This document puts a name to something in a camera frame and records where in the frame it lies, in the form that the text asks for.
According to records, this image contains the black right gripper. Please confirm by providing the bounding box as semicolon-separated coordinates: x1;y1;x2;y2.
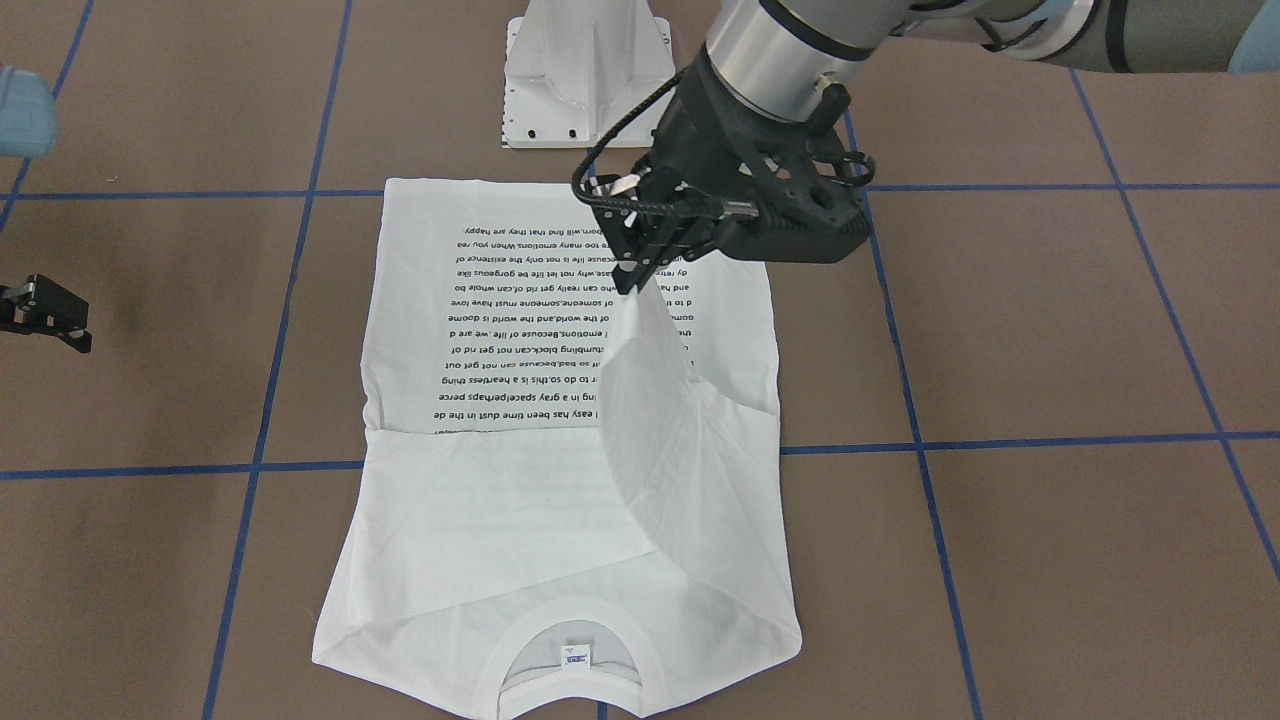
1;275;92;354

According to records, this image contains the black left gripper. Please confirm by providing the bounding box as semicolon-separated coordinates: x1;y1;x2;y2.
588;45;776;295

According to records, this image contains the white long-sleeve printed t-shirt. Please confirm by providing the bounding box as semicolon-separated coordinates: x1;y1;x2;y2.
311;179;803;719

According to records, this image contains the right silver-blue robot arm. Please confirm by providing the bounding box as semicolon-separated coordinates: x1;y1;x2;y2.
1;65;93;354

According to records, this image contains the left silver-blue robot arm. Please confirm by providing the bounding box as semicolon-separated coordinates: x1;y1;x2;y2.
571;1;1277;295

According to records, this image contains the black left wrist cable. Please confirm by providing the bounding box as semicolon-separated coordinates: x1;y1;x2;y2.
571;68;736;217

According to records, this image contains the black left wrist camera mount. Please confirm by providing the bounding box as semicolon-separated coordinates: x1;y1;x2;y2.
712;82;876;264

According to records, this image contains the white central pedestal column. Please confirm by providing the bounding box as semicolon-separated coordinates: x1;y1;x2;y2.
502;1;676;149

